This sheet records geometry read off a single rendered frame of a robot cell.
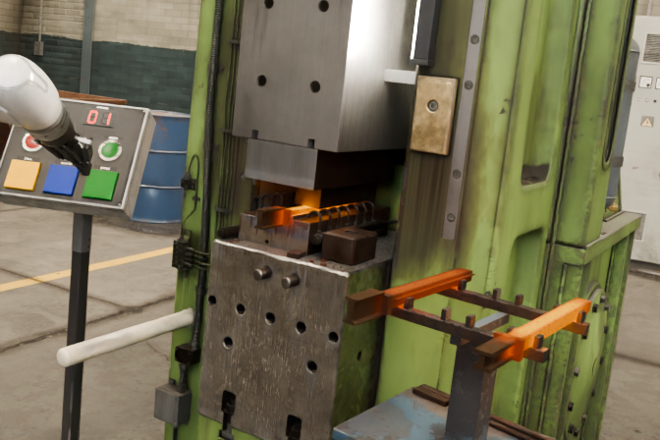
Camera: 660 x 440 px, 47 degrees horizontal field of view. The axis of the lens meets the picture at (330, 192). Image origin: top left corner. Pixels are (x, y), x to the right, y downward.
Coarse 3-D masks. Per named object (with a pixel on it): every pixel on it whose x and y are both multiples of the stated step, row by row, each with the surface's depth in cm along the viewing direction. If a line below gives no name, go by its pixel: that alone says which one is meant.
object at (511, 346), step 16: (576, 304) 142; (544, 320) 130; (560, 320) 132; (496, 336) 118; (512, 336) 117; (528, 336) 120; (544, 336) 127; (480, 352) 110; (496, 352) 110; (512, 352) 117; (480, 368) 110; (496, 368) 111
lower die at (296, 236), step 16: (352, 208) 203; (368, 208) 206; (384, 208) 210; (240, 224) 187; (256, 224) 185; (304, 224) 178; (336, 224) 188; (352, 224) 195; (256, 240) 185; (272, 240) 183; (288, 240) 180; (304, 240) 178
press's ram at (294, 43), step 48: (288, 0) 175; (336, 0) 169; (384, 0) 179; (240, 48) 183; (288, 48) 176; (336, 48) 170; (384, 48) 183; (240, 96) 184; (288, 96) 177; (336, 96) 171; (384, 96) 187; (336, 144) 172; (384, 144) 192
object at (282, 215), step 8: (264, 208) 174; (272, 208) 175; (280, 208) 177; (288, 208) 184; (296, 208) 185; (304, 208) 186; (312, 208) 189; (264, 216) 173; (272, 216) 176; (280, 216) 178; (288, 216) 178; (264, 224) 173; (272, 224) 176; (280, 224) 178; (288, 224) 179
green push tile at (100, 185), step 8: (88, 176) 189; (96, 176) 189; (104, 176) 189; (112, 176) 189; (88, 184) 188; (96, 184) 188; (104, 184) 188; (112, 184) 188; (88, 192) 187; (96, 192) 187; (104, 192) 187; (112, 192) 187
